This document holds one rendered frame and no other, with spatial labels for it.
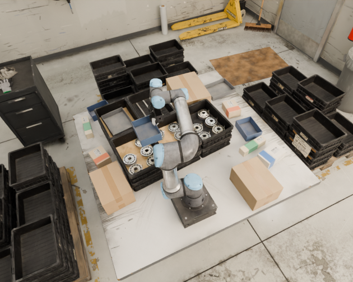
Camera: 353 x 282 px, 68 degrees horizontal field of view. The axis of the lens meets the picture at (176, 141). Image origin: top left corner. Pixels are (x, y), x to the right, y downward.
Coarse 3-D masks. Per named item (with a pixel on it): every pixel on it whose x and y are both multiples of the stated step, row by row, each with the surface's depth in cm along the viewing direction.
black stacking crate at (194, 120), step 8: (200, 104) 226; (208, 104) 224; (192, 112) 228; (216, 112) 218; (192, 120) 224; (200, 120) 224; (224, 120) 211; (208, 128) 217; (224, 136) 208; (208, 144) 204
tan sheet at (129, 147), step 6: (126, 144) 210; (132, 144) 210; (120, 150) 207; (126, 150) 206; (132, 150) 206; (138, 150) 206; (120, 156) 203; (138, 156) 202; (138, 162) 198; (144, 162) 198; (144, 168) 194
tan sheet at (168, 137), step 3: (165, 126) 221; (162, 129) 219; (165, 129) 219; (165, 132) 217; (168, 132) 216; (165, 135) 214; (168, 135) 214; (171, 135) 214; (165, 138) 212; (168, 138) 212; (171, 138) 212; (159, 141) 211; (162, 141) 211; (165, 141) 210; (168, 141) 210; (171, 141) 210
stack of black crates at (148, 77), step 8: (152, 64) 322; (160, 64) 322; (136, 72) 320; (144, 72) 325; (152, 72) 327; (160, 72) 327; (136, 80) 319; (144, 80) 318; (136, 88) 309; (144, 88) 308
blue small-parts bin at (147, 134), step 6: (138, 120) 185; (144, 120) 188; (150, 120) 190; (132, 126) 187; (138, 126) 189; (144, 126) 188; (150, 126) 188; (156, 126) 180; (138, 132) 185; (144, 132) 185; (150, 132) 185; (156, 132) 184; (138, 138) 177; (144, 138) 181; (150, 138) 174; (156, 138) 177; (144, 144) 176
